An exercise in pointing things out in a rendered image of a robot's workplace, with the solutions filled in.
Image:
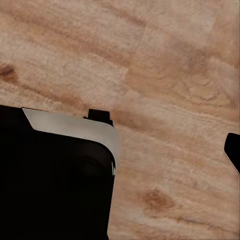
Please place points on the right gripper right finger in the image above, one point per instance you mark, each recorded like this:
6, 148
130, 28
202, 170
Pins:
232, 149

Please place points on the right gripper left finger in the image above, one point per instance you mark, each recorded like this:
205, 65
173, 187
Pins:
12, 150

